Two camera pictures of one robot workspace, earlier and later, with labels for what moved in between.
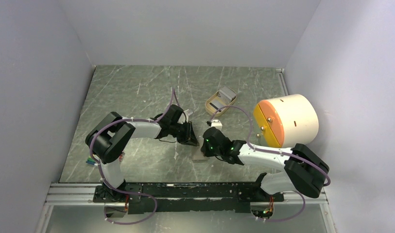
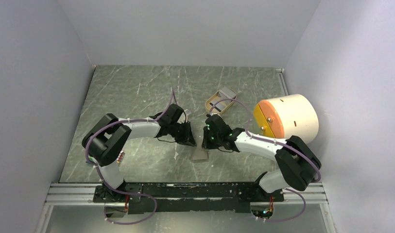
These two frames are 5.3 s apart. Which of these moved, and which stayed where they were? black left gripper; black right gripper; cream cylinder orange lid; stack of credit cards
Moved: black right gripper
Stayed: black left gripper; cream cylinder orange lid; stack of credit cards
